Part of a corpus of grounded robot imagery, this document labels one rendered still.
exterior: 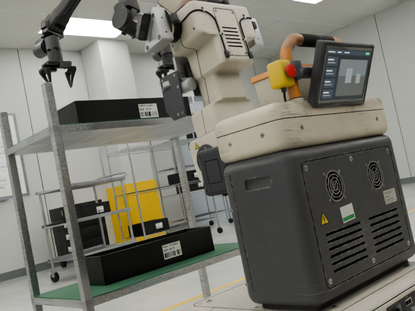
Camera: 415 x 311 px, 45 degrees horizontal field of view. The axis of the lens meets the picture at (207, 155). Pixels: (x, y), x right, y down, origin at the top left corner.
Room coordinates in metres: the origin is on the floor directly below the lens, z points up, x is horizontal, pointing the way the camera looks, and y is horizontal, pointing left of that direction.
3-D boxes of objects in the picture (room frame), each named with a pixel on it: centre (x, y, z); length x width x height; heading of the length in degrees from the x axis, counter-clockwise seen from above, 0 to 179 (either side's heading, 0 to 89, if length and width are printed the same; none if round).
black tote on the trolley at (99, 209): (5.35, 1.37, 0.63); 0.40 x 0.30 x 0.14; 147
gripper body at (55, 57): (1.97, 0.51, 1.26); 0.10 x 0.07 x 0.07; 133
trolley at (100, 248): (5.39, 1.35, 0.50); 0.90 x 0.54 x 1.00; 147
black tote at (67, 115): (2.16, 0.30, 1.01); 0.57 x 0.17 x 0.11; 133
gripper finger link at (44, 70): (1.95, 0.54, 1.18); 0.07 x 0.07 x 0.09; 43
